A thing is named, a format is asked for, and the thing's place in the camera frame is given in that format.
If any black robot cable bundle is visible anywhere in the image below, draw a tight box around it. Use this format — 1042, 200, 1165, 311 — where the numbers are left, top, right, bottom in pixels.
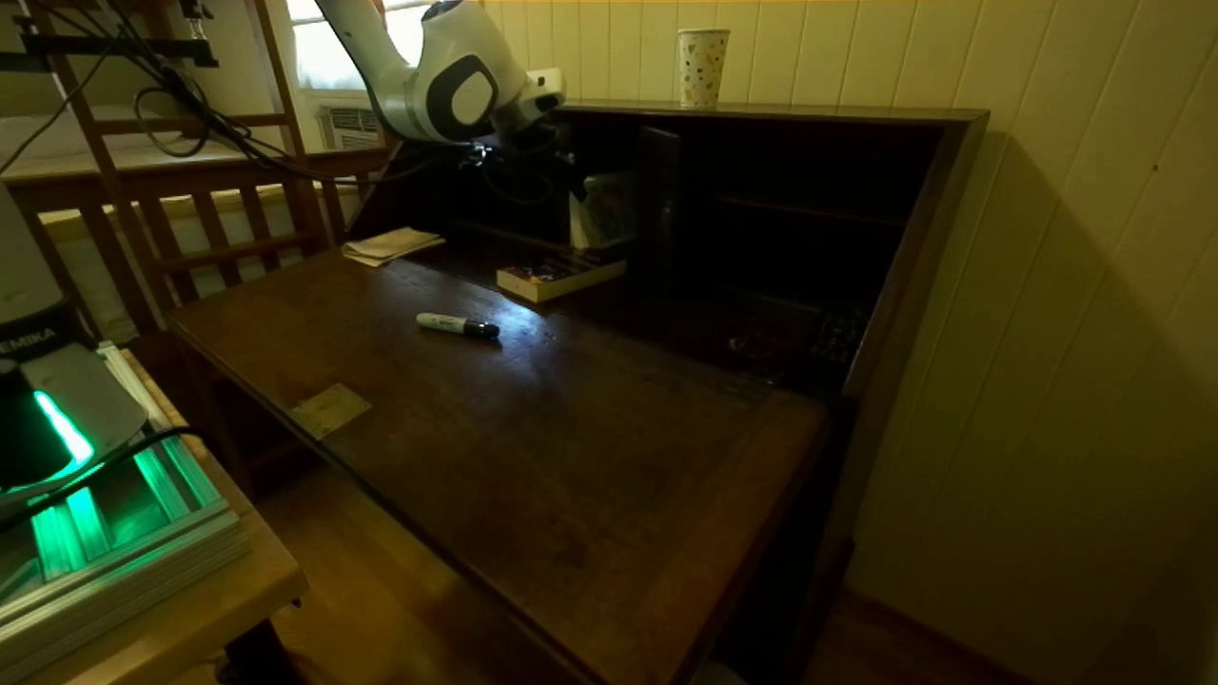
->
72, 0, 386, 183

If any black and white marker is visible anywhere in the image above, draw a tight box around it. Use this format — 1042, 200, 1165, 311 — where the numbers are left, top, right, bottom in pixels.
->
412, 309, 508, 351

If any dark wooden secretary desk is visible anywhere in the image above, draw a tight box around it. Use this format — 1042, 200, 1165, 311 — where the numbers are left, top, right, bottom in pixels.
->
164, 97, 993, 685

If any yellow sticky note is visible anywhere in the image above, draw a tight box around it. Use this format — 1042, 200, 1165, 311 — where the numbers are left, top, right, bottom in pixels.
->
290, 381, 379, 442

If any light wooden side table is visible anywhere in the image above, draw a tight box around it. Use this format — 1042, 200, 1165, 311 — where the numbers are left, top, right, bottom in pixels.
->
0, 342, 308, 685

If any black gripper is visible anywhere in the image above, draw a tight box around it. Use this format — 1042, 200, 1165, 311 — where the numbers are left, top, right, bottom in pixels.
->
486, 113, 587, 219

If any white window air conditioner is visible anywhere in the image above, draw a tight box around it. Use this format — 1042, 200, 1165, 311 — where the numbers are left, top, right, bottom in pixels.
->
318, 105, 386, 154

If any wooden ladder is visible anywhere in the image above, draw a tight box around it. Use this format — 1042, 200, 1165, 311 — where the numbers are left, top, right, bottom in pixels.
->
22, 0, 337, 264

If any white paper sheet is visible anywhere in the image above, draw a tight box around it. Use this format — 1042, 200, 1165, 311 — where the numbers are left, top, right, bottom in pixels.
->
339, 226, 450, 272

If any polka dot paper cup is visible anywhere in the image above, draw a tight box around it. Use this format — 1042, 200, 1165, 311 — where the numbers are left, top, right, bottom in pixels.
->
675, 27, 736, 113

